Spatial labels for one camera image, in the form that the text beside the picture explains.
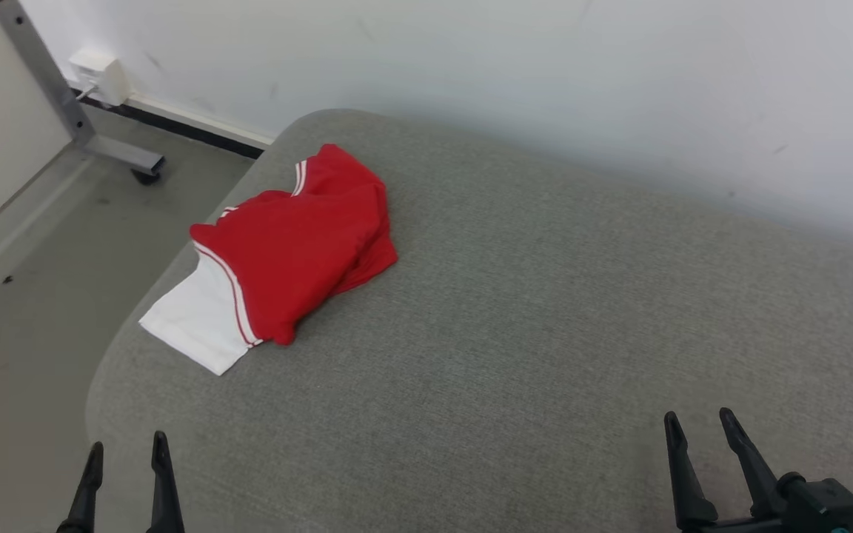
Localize red jersey white striped sleeves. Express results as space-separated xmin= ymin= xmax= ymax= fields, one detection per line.
xmin=138 ymin=143 xmax=399 ymax=377

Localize grey metal frame leg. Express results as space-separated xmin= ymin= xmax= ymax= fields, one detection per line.
xmin=0 ymin=0 xmax=167 ymax=175

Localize white wall socket box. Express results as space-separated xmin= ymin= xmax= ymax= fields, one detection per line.
xmin=67 ymin=48 xmax=132 ymax=108

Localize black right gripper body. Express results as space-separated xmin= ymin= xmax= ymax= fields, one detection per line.
xmin=682 ymin=472 xmax=853 ymax=533

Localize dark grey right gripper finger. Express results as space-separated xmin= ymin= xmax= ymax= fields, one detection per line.
xmin=719 ymin=407 xmax=787 ymax=518
xmin=663 ymin=412 xmax=719 ymax=531

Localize white black wall baseboard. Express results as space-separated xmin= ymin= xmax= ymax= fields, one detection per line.
xmin=71 ymin=87 xmax=276 ymax=161

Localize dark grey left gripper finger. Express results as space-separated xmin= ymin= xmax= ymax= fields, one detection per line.
xmin=56 ymin=442 xmax=105 ymax=533
xmin=147 ymin=431 xmax=186 ymax=533

